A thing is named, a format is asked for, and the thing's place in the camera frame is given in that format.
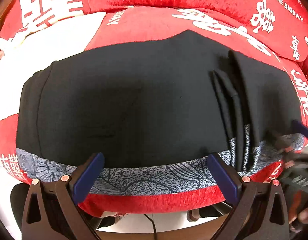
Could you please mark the person's right hand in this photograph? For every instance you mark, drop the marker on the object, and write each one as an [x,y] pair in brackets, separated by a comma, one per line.
[303,213]

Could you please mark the red printed sofa seat cover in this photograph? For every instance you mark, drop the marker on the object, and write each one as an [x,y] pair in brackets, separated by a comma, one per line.
[149,22]

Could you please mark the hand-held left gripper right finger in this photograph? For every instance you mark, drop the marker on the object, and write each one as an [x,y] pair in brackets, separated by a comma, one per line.
[222,176]

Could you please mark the dark cloth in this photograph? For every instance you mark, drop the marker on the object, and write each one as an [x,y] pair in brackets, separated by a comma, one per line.
[17,202]

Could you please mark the grey leaf-print cloth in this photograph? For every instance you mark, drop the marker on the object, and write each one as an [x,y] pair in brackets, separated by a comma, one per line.
[156,180]

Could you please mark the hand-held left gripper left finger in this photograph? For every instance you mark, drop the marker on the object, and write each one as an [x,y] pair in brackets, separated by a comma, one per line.
[87,176]

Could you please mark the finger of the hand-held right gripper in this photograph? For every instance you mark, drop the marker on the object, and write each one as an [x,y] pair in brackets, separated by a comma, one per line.
[277,141]
[303,128]

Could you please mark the black pants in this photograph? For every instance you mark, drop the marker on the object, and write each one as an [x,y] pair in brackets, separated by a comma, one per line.
[131,105]

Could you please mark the white cloth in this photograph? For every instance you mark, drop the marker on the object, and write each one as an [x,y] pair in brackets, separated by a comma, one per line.
[44,55]

